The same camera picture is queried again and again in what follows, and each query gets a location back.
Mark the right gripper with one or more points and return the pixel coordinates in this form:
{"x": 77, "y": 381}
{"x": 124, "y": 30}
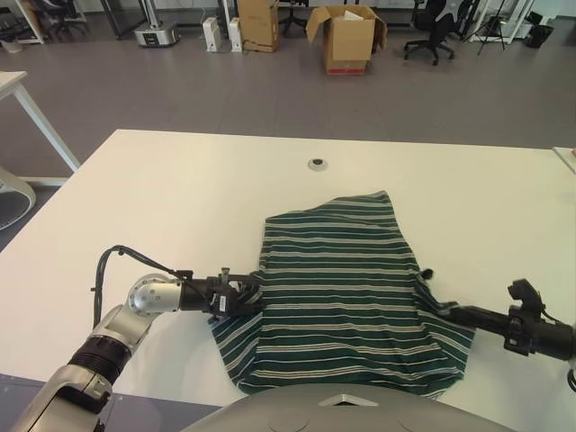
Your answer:
{"x": 549, "y": 339}

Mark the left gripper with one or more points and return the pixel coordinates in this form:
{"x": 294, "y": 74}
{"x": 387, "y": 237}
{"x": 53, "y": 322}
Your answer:
{"x": 194, "y": 294}

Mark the green white striped T-shirt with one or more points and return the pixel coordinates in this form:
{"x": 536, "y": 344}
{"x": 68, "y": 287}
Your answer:
{"x": 342, "y": 292}

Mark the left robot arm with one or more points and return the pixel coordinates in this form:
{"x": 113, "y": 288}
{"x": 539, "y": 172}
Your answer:
{"x": 112, "y": 324}

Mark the robot body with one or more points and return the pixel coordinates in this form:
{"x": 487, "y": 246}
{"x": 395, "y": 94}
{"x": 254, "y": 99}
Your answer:
{"x": 342, "y": 411}

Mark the white computer tower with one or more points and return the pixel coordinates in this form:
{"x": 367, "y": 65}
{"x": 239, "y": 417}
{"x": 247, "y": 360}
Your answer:
{"x": 236, "y": 36}
{"x": 210, "y": 33}

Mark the closed cardboard box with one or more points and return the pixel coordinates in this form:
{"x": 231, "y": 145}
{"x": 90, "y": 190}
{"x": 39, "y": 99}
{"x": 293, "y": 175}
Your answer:
{"x": 257, "y": 24}

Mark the open cardboard box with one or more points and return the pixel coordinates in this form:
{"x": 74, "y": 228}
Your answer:
{"x": 348, "y": 42}

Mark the black waste bin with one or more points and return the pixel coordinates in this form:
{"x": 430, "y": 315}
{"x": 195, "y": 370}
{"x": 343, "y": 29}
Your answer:
{"x": 539, "y": 36}

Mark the black tripod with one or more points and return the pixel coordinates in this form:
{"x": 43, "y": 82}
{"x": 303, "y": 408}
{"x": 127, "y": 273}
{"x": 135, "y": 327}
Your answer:
{"x": 491, "y": 27}

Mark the black office chair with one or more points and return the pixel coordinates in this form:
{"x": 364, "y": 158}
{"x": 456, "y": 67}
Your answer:
{"x": 65, "y": 15}
{"x": 433, "y": 27}

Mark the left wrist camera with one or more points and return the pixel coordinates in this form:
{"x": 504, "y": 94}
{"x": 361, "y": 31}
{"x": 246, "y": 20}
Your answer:
{"x": 222, "y": 302}

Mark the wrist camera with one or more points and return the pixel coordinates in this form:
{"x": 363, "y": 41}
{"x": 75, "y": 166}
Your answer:
{"x": 525, "y": 292}
{"x": 222, "y": 302}

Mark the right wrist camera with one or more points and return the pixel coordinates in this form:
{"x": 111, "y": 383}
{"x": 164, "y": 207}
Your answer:
{"x": 525, "y": 292}

